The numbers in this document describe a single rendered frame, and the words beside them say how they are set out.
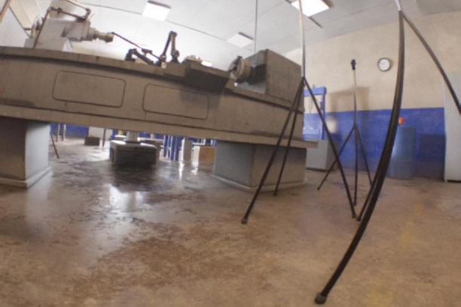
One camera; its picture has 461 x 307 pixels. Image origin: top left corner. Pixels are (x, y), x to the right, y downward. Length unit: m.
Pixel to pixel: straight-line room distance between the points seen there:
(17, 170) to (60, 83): 0.59
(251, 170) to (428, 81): 4.06
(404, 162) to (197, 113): 3.35
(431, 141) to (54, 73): 5.13
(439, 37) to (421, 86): 1.24
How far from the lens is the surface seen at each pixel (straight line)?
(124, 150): 2.40
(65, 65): 1.39
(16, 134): 1.41
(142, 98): 1.32
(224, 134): 1.33
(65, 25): 1.71
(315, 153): 3.73
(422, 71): 4.83
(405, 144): 3.83
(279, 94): 1.97
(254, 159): 1.63
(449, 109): 4.09
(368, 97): 4.89
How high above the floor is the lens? 0.38
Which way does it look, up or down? 2 degrees up
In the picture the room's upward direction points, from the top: 5 degrees clockwise
